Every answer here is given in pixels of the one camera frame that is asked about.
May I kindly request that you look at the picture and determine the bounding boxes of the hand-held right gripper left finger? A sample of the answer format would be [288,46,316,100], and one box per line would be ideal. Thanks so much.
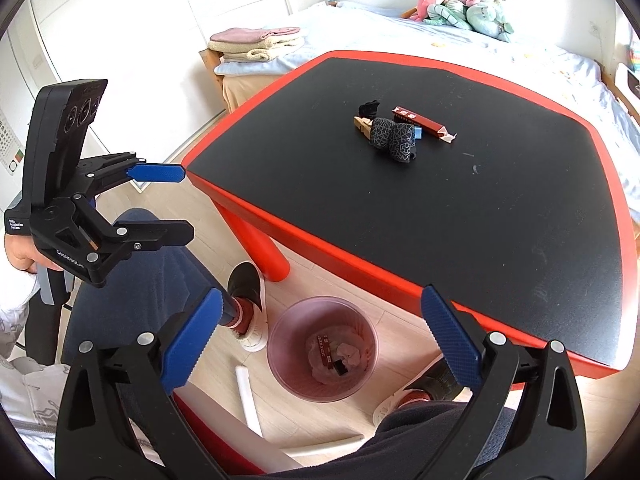
[54,287,236,480]

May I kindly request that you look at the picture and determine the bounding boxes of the bed with light blue sheet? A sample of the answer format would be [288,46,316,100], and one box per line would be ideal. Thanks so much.
[199,2,640,128]

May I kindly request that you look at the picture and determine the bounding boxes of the black patterned roll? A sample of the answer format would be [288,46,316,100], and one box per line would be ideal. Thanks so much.
[389,122,420,165]
[369,116,399,150]

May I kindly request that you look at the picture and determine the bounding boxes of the beige folded towel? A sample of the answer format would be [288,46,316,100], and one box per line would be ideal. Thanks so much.
[207,35,305,64]

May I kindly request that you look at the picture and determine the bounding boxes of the person's leg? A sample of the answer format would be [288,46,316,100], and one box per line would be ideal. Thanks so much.
[235,402,518,480]
[60,208,237,463]

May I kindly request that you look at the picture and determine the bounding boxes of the person's right leg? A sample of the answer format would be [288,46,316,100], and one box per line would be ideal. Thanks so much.
[235,402,518,480]

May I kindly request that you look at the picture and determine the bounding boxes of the pink folded towel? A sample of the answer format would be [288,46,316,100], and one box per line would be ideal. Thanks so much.
[209,26,301,44]

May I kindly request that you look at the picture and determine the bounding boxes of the white bedside object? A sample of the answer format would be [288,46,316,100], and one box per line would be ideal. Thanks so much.
[614,62,640,107]

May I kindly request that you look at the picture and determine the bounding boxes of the teal plush toy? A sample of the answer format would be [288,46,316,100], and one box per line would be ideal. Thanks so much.
[465,0,516,44]

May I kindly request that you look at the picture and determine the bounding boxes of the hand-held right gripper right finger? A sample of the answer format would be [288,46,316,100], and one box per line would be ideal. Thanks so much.
[420,284,589,480]

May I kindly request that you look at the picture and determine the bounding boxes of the person's left shoe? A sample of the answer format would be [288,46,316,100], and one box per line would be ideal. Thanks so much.
[227,261,269,352]

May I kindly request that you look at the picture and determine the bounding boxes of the person's left forearm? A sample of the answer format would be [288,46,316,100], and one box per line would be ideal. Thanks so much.
[0,271,43,358]

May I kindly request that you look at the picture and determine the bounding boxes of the red and black table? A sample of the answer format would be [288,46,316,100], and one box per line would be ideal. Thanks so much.
[181,50,640,381]

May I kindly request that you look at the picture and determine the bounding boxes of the red and white stool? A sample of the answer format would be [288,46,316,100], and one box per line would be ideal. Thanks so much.
[172,365,366,476]

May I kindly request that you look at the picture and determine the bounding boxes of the pink translucent waste bin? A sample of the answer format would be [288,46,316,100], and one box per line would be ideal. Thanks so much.
[266,296,380,405]

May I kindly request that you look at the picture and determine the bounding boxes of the person's shoe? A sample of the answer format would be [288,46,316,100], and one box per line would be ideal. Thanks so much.
[372,355,463,426]
[227,261,269,352]

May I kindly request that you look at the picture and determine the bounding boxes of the person's left hand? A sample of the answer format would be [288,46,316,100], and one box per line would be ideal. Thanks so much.
[4,234,40,275]

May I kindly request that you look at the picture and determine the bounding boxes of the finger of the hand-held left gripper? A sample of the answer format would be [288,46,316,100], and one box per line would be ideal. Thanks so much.
[72,194,196,282]
[75,151,187,195]

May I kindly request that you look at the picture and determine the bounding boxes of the red snack wrapper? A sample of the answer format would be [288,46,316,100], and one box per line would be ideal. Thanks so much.
[390,105,457,144]

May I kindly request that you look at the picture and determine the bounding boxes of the white wardrobe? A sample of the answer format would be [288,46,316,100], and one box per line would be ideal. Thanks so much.
[0,0,297,196]

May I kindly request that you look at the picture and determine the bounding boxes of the person's left leg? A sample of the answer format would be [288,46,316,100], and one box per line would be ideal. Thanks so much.
[60,208,237,463]

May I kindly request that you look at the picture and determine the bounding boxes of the crumpled white tissue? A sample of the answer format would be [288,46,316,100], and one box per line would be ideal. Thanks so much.
[337,342,364,369]

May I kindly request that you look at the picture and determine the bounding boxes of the person's white patterned jacket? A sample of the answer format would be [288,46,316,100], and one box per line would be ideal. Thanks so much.
[0,355,78,441]

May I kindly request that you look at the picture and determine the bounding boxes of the green striped plush toy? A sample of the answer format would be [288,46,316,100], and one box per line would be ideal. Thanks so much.
[425,2,474,31]

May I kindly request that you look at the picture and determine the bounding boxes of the white wall control panel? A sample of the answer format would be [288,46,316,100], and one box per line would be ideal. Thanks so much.
[2,119,27,177]

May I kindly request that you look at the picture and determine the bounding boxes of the person's right shoe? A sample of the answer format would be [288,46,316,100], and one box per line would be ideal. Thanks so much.
[372,355,463,426]

